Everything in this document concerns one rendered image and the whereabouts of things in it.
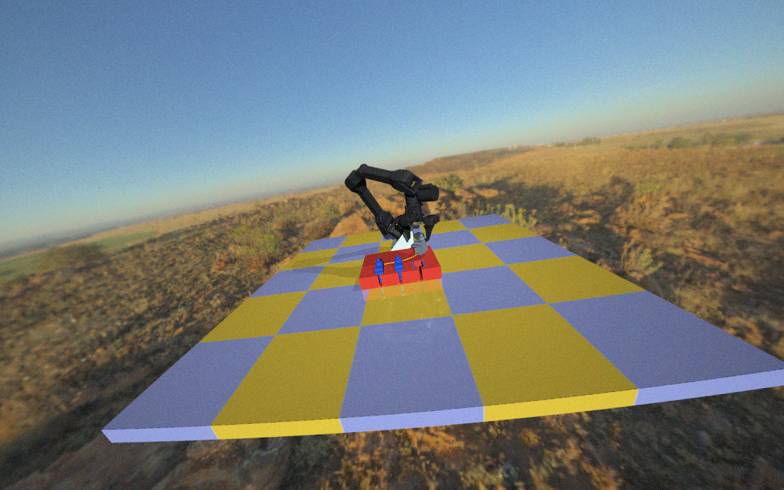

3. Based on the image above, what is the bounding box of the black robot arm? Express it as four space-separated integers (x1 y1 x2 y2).
344 164 440 241

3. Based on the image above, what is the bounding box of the red flat rectangular platform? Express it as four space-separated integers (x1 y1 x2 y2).
359 245 442 290

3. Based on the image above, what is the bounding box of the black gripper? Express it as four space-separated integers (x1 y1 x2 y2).
394 202 440 241

